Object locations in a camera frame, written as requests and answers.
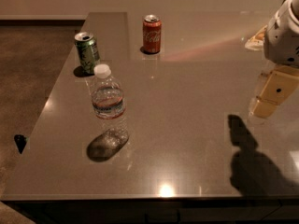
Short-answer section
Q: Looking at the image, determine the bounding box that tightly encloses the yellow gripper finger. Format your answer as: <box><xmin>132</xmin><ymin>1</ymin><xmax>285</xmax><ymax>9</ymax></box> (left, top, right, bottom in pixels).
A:
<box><xmin>249</xmin><ymin>64</ymin><xmax>299</xmax><ymax>119</ymax></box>

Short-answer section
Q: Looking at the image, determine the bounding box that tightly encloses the clear plastic water bottle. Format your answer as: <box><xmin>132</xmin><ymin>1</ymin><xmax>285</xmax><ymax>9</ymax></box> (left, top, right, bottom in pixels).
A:
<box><xmin>89</xmin><ymin>64</ymin><xmax>129</xmax><ymax>150</ymax></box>

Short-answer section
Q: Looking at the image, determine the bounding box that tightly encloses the red cola can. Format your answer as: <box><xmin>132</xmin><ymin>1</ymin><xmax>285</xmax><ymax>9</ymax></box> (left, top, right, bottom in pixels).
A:
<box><xmin>143</xmin><ymin>14</ymin><xmax>162</xmax><ymax>54</ymax></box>

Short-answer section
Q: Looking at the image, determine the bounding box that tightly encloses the green soda can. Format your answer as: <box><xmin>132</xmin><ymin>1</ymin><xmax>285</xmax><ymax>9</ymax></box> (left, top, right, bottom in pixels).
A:
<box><xmin>75</xmin><ymin>32</ymin><xmax>100</xmax><ymax>75</ymax></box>

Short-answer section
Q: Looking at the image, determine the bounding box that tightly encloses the small black floor object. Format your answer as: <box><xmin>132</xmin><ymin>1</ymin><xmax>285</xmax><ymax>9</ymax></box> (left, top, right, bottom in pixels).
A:
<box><xmin>14</xmin><ymin>134</ymin><xmax>27</xmax><ymax>154</ymax></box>

